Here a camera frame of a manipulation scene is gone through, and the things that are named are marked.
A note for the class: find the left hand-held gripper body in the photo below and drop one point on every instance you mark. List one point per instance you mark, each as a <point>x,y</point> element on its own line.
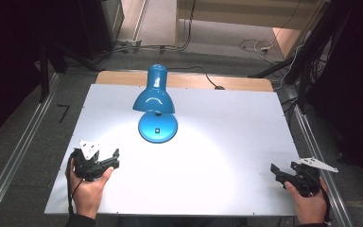
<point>86,164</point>

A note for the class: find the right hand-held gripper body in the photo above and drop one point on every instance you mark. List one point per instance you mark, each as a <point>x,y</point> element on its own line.
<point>305,181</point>

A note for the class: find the blue desk lamp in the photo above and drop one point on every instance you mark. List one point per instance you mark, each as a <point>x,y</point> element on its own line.
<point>155,94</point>

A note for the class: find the person's right hand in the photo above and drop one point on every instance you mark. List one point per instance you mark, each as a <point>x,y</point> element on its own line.
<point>308,206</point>

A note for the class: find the person's left hand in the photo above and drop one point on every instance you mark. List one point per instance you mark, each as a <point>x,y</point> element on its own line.
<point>88,195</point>

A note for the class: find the black metal stand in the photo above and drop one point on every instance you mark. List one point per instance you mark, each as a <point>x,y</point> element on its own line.
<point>44,72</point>

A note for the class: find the black tripod stand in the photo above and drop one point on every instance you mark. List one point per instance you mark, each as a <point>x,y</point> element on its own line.
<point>305,63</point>

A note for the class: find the dark cabinet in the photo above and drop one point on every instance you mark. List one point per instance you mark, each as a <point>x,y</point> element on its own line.
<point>102,25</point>

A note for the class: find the light wooden furniture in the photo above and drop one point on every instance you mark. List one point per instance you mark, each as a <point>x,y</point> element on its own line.
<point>249,15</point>

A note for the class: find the aluminium floor rail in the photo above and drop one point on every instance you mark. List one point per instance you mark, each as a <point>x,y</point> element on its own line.
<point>15,151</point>
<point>319,157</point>

